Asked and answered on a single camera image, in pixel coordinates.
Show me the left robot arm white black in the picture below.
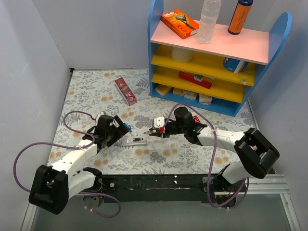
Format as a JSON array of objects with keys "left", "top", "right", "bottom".
[{"left": 29, "top": 115, "right": 129, "bottom": 215}]

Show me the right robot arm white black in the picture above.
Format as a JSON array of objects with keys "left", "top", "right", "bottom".
[{"left": 149, "top": 107, "right": 280, "bottom": 191}]

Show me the red white remote control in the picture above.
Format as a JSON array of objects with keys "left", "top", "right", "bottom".
[{"left": 193, "top": 115, "right": 201, "bottom": 124}]

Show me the blue clip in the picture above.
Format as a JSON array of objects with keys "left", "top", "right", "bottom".
[{"left": 124, "top": 123, "right": 132, "bottom": 133}]

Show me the yellow white pack middle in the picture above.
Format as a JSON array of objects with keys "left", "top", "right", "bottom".
[{"left": 173, "top": 88, "right": 197, "bottom": 100}]

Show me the white pack right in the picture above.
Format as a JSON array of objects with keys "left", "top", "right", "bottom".
[{"left": 199, "top": 94, "right": 213, "bottom": 105}]

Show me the red toothpaste box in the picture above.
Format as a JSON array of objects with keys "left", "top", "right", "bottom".
[{"left": 115, "top": 77, "right": 137, "bottom": 106}]

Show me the floral table mat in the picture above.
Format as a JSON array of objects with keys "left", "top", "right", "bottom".
[{"left": 45, "top": 69, "right": 268, "bottom": 175}]

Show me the yellow soap pack left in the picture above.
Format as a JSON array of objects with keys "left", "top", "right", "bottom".
[{"left": 155, "top": 84, "right": 173, "bottom": 96}]

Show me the red box on shelf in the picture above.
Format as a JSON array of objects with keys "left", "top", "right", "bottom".
[{"left": 179, "top": 71, "right": 214, "bottom": 89}]

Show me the black base bar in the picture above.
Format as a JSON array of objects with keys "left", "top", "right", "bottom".
[{"left": 75, "top": 173, "right": 246, "bottom": 204}]

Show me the blue shelf unit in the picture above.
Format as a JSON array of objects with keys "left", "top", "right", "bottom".
[{"left": 147, "top": 0, "right": 292, "bottom": 116}]

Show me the white paper roll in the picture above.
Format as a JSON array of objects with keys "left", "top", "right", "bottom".
[{"left": 171, "top": 47, "right": 194, "bottom": 63}]

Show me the blue white can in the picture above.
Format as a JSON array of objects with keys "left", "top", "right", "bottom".
[{"left": 223, "top": 57, "right": 249, "bottom": 73}]

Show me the orange razor box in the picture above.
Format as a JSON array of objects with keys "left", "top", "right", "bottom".
[{"left": 161, "top": 9, "right": 199, "bottom": 39}]

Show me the clear plastic bottle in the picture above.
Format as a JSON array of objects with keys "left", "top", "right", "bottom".
[{"left": 196, "top": 0, "right": 221, "bottom": 43}]

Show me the orange cylindrical bottle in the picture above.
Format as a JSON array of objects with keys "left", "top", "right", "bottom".
[{"left": 228, "top": 0, "right": 253, "bottom": 35}]

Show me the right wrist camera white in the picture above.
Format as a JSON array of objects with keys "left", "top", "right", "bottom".
[{"left": 153, "top": 117, "right": 165, "bottom": 133}]

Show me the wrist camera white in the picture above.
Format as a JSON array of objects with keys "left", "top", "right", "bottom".
[
  {"left": 98, "top": 111, "right": 106, "bottom": 117},
  {"left": 153, "top": 117, "right": 165, "bottom": 133}
]

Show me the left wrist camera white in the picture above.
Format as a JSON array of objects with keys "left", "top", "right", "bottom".
[{"left": 98, "top": 111, "right": 106, "bottom": 117}]

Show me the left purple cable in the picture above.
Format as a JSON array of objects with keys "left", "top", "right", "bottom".
[{"left": 13, "top": 110, "right": 121, "bottom": 218}]

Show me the purple cable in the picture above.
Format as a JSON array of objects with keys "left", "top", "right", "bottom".
[
  {"left": 163, "top": 103, "right": 250, "bottom": 209},
  {"left": 13, "top": 110, "right": 121, "bottom": 218}
]

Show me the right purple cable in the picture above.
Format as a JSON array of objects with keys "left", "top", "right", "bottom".
[{"left": 163, "top": 103, "right": 250, "bottom": 209}]

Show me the aluminium rail frame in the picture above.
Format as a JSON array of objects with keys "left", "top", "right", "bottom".
[{"left": 22, "top": 174, "right": 300, "bottom": 231}]

